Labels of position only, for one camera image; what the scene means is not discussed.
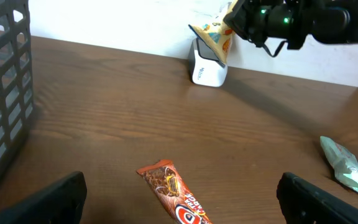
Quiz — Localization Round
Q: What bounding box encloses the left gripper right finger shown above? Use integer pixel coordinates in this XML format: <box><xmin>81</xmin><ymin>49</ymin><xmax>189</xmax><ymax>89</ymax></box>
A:
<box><xmin>277</xmin><ymin>172</ymin><xmax>358</xmax><ymax>224</ymax></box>

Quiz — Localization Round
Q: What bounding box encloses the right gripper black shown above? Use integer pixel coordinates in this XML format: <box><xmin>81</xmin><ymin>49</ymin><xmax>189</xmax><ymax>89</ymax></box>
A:
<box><xmin>223</xmin><ymin>0</ymin><xmax>291</xmax><ymax>47</ymax></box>

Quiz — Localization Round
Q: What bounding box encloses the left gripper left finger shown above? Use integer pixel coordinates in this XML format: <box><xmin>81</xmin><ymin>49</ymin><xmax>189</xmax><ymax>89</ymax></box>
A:
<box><xmin>0</xmin><ymin>171</ymin><xmax>86</xmax><ymax>224</ymax></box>

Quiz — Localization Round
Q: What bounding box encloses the yellow snack chip bag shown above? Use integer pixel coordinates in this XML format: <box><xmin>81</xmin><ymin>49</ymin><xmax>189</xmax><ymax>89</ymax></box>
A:
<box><xmin>188</xmin><ymin>0</ymin><xmax>237</xmax><ymax>64</ymax></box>

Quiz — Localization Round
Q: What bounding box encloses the teal wet wipes pack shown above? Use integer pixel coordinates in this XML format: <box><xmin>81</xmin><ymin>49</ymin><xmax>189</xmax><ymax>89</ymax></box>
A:
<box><xmin>320</xmin><ymin>136</ymin><xmax>358</xmax><ymax>193</ymax></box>

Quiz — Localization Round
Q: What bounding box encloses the orange chocolate bar wrapper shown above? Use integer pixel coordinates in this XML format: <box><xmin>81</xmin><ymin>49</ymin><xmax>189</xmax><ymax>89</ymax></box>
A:
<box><xmin>136</xmin><ymin>159</ymin><xmax>212</xmax><ymax>224</ymax></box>

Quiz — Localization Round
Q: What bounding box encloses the white barcode scanner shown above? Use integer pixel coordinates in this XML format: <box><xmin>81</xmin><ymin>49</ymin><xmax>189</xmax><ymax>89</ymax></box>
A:
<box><xmin>188</xmin><ymin>37</ymin><xmax>228</xmax><ymax>87</ymax></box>

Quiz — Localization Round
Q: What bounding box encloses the grey plastic mesh basket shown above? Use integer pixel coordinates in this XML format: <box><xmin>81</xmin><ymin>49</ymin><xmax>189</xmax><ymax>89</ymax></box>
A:
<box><xmin>0</xmin><ymin>0</ymin><xmax>35</xmax><ymax>180</ymax></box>

